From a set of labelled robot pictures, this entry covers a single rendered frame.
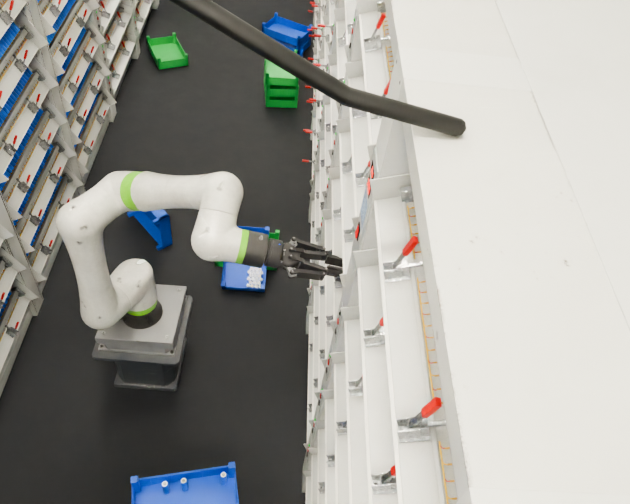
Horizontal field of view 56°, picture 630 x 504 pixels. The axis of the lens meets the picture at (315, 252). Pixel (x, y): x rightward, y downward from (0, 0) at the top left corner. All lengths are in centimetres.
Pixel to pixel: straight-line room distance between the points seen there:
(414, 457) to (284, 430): 168
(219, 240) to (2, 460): 138
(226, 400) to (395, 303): 166
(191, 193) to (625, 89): 103
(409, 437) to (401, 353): 13
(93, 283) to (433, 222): 140
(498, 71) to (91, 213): 119
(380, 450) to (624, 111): 65
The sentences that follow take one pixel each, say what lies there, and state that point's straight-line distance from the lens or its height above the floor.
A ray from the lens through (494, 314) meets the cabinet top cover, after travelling 64.
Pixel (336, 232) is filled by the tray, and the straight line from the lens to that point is 181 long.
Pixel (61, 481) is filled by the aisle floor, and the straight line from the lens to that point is 247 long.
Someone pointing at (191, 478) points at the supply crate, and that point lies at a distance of 196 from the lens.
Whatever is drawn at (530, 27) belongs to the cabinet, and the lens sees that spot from 118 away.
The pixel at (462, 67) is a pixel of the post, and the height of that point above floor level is 176.
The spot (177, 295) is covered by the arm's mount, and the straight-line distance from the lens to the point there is 237.
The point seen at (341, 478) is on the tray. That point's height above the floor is 93.
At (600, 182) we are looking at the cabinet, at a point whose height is 176.
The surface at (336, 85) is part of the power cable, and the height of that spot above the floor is 182.
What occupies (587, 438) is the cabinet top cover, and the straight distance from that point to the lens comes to 60.
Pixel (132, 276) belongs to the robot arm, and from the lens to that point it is 212.
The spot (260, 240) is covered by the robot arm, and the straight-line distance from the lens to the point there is 153.
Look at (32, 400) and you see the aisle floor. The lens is 264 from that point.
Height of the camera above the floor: 223
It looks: 48 degrees down
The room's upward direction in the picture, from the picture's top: 9 degrees clockwise
